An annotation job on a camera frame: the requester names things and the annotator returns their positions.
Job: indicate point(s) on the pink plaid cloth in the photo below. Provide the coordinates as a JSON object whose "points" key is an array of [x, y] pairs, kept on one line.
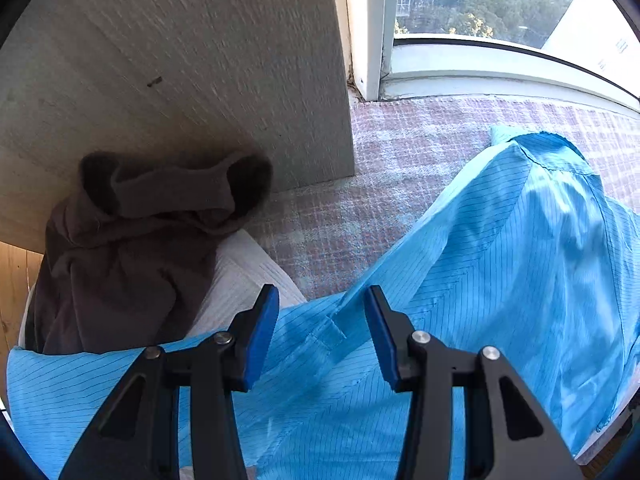
{"points": [[400, 160]]}

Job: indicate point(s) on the white window frame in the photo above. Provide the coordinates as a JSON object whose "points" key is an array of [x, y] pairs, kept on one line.
{"points": [[370, 25]]}

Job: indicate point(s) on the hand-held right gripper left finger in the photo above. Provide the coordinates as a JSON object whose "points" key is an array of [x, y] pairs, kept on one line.
{"points": [[260, 340]]}

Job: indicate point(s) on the large wooden board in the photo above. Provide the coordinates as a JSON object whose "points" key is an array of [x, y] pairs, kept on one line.
{"points": [[175, 60]]}

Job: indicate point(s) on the brown garment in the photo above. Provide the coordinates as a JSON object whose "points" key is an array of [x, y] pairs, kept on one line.
{"points": [[125, 260]]}

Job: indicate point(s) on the pine plank board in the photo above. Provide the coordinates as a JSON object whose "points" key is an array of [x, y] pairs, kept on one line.
{"points": [[15, 285]]}

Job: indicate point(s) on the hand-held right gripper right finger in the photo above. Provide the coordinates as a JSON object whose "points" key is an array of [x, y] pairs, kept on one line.
{"points": [[385, 340]]}

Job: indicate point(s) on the blue striped jacket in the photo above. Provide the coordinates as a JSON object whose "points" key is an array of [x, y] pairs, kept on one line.
{"points": [[500, 260]]}

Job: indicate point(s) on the beige knit sweater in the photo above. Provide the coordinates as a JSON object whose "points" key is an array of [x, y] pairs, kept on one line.
{"points": [[240, 280]]}

